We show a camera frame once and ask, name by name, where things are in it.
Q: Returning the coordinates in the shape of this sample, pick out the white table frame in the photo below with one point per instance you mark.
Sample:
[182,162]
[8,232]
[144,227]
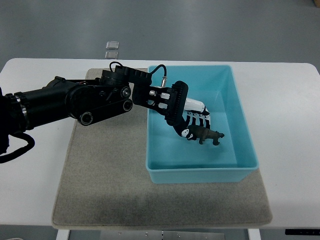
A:
[176,234]

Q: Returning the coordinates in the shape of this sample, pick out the lower floor socket plate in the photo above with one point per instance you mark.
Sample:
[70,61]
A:
[111,55]

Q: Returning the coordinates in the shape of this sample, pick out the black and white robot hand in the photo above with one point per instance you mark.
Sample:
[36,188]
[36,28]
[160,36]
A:
[179,111]

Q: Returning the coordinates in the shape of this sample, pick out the blue plastic box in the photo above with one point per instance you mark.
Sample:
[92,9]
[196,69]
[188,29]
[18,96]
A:
[172,159]

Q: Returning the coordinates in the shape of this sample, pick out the grey felt mat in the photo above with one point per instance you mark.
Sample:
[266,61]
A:
[105,185]

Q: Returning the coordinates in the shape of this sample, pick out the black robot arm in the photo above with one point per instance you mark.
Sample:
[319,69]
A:
[88,101]

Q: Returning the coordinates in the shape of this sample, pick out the brown toy hippo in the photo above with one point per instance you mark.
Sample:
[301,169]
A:
[202,133]

